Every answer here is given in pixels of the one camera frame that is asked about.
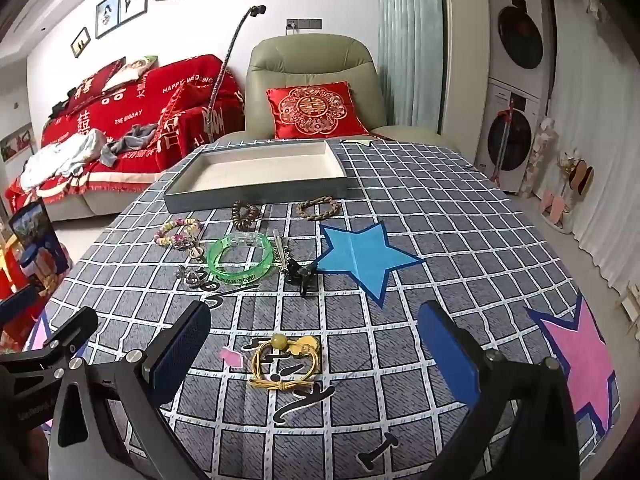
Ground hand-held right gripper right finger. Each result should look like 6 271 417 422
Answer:
417 300 581 480

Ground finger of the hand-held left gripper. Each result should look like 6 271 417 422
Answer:
0 284 44 332
0 306 99 377

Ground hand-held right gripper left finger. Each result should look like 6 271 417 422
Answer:
47 301 214 480

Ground yellow hair tie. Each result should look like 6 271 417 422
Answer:
249 334 321 392

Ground green plastic bangle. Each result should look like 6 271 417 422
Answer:
207 234 275 286

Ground pink yellow beaded bracelet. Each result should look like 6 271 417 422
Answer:
154 217 202 252

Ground silver hair clip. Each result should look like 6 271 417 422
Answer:
272 229 297 274

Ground black hair claw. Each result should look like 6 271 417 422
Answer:
289 259 319 299

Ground dark brown beaded bracelet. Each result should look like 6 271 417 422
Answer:
232 200 261 234

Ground braided brown bracelet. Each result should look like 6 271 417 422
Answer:
296 198 343 221

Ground grey jewelry tray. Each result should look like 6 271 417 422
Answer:
164 140 351 214

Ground blue printed box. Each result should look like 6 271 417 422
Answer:
8 202 69 282

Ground grey checked tablecloth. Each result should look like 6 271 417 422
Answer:
30 137 617 480

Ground clear plastic hair clip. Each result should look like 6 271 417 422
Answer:
229 232 266 249

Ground beige sofa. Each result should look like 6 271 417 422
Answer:
47 160 167 222

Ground white clothing pile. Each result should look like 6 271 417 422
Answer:
20 128 109 192

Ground pink slippers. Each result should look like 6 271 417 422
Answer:
538 187 574 227

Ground grey garment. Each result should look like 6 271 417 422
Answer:
97 123 160 166

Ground red mop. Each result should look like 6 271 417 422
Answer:
492 97 516 184

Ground white washing machine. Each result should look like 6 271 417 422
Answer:
477 79 544 194

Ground pink flower decoration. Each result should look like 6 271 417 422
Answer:
519 117 559 199

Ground white printed pillow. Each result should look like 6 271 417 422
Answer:
102 54 159 92

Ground sofa with red blanket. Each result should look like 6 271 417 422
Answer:
5 53 246 212

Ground white curtain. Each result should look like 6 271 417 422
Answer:
549 0 640 302

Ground gooseneck phone holder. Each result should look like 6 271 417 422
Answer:
202 4 267 144

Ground red embroidered cushion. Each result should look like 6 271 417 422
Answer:
265 80 370 140

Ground teal curtain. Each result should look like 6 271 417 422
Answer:
377 0 444 134

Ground green armchair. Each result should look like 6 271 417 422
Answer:
215 33 452 157

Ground white dryer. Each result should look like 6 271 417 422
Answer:
487 0 554 99

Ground small black picture frame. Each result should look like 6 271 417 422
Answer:
71 27 91 59

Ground blue picture frame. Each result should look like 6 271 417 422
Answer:
94 0 121 39

